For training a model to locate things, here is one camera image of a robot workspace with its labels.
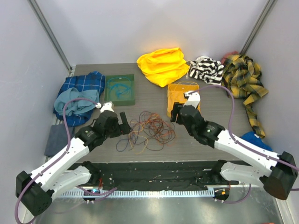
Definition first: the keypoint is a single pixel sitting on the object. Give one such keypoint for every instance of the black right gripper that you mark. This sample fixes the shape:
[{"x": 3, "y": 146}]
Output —
[{"x": 175, "y": 110}]

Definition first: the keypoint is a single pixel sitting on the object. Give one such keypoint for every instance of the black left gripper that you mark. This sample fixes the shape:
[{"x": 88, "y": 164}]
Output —
[{"x": 122, "y": 128}]

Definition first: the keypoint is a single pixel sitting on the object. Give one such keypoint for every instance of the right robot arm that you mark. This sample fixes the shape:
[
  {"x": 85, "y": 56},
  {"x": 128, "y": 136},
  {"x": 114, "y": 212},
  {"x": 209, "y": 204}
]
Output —
[{"x": 276, "y": 173}]

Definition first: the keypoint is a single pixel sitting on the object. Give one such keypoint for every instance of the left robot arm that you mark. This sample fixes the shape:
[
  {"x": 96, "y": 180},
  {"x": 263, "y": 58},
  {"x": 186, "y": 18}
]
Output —
[{"x": 37, "y": 190}]

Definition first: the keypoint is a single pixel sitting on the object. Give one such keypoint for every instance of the yellow plastic bin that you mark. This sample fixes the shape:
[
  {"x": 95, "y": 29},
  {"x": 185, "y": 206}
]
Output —
[{"x": 175, "y": 93}]

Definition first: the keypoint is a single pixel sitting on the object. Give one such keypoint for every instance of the green plastic bin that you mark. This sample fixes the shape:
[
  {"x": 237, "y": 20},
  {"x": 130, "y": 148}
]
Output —
[{"x": 120, "y": 89}]

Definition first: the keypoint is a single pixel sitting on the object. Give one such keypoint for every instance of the yellow cloth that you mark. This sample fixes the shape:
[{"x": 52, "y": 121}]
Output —
[{"x": 163, "y": 66}]

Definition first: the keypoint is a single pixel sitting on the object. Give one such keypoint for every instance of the black white striped cloth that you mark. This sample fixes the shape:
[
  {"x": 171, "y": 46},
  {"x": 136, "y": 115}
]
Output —
[{"x": 206, "y": 69}]

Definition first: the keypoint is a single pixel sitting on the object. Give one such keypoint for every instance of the light blue cloth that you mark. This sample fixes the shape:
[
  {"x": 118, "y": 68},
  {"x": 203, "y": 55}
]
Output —
[{"x": 74, "y": 100}]

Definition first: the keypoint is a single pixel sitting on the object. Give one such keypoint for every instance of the blue plaid cloth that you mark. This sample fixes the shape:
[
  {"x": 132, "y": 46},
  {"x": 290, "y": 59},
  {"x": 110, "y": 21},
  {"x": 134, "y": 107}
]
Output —
[{"x": 88, "y": 89}]

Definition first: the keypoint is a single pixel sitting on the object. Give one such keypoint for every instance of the grey folded cloth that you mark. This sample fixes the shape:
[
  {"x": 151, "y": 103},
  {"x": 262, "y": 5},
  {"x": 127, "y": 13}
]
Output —
[{"x": 57, "y": 140}]

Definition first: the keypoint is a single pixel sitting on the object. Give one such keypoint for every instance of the yellow black plaid shirt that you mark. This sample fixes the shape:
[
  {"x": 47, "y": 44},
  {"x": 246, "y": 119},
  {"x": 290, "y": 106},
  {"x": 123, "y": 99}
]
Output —
[{"x": 242, "y": 76}]

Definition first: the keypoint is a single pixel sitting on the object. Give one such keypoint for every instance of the bright blue cloth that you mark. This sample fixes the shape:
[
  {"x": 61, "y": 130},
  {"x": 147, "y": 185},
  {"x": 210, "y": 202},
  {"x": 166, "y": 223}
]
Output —
[{"x": 254, "y": 139}]

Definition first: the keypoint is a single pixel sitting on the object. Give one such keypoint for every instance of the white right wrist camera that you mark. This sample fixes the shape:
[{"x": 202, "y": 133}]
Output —
[{"x": 192, "y": 98}]

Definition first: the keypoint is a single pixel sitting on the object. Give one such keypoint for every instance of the aluminium frame rail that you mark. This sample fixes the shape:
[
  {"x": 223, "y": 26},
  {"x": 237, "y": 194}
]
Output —
[{"x": 154, "y": 193}]

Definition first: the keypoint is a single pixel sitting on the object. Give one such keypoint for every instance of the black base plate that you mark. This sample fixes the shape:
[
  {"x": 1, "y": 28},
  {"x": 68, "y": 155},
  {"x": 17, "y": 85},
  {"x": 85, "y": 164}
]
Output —
[{"x": 158, "y": 176}]

